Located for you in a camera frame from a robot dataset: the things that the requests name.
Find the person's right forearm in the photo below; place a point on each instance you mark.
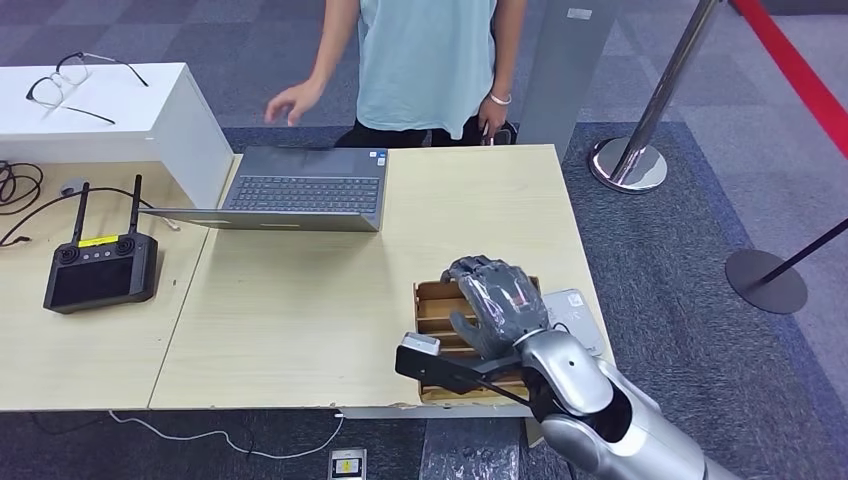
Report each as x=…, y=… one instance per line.
x=334, y=40

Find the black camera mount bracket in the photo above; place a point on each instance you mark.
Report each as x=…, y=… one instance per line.
x=444, y=374

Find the grey card reader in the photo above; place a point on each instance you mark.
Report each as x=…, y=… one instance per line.
x=576, y=318

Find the red barrier belt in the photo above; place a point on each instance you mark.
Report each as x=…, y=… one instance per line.
x=795, y=69

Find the person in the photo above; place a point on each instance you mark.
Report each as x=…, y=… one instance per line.
x=424, y=60

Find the metal floor socket plate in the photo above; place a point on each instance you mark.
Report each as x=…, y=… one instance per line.
x=346, y=466

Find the wooden card organizer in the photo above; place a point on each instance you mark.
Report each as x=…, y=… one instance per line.
x=430, y=311

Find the black stanchion post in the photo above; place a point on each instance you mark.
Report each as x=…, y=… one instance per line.
x=765, y=283

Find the chrome pole with black base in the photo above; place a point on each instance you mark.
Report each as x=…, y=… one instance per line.
x=507, y=134

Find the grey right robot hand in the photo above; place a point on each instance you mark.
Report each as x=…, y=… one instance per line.
x=500, y=305

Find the white box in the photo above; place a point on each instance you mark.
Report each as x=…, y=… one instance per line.
x=192, y=154

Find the small grey adapter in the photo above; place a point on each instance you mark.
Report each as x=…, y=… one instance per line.
x=73, y=187

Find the pale table leg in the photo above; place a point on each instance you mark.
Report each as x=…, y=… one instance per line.
x=532, y=430

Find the person's left forearm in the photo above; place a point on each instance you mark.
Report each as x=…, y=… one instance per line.
x=507, y=53

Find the black frame eyeglasses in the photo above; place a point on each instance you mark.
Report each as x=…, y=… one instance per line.
x=48, y=93

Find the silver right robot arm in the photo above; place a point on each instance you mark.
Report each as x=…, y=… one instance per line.
x=596, y=411

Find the black remote controller with antennas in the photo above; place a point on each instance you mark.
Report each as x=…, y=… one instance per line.
x=99, y=279

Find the person's right hand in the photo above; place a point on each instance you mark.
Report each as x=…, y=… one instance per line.
x=295, y=99

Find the grey pillar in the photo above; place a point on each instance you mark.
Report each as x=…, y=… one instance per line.
x=563, y=66

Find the clear plastic sheet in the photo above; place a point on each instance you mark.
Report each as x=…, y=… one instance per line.
x=464, y=454

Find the grey open laptop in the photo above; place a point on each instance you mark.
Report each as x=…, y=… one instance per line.
x=305, y=193

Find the chrome stanchion post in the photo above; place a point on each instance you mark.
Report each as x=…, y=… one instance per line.
x=628, y=167

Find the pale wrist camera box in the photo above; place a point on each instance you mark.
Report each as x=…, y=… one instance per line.
x=420, y=344

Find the person's left hand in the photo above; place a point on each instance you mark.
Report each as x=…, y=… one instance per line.
x=491, y=119

